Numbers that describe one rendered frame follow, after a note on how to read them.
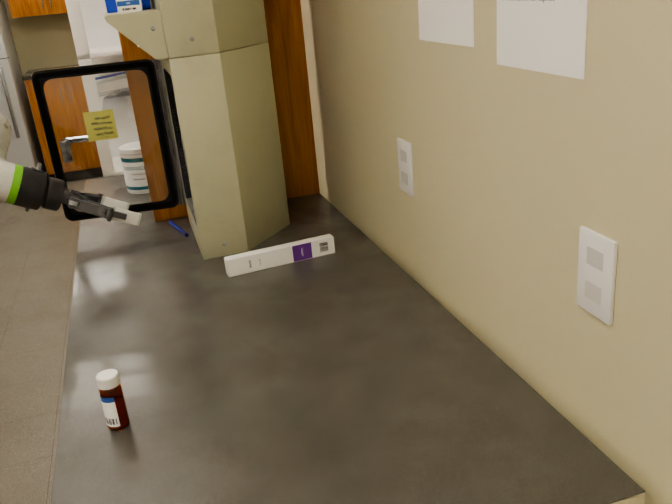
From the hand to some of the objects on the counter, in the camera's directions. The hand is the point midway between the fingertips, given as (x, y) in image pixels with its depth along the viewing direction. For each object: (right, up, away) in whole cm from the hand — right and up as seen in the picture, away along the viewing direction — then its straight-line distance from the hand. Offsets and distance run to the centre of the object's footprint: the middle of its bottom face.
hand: (129, 213), depth 173 cm
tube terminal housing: (+27, -4, +11) cm, 29 cm away
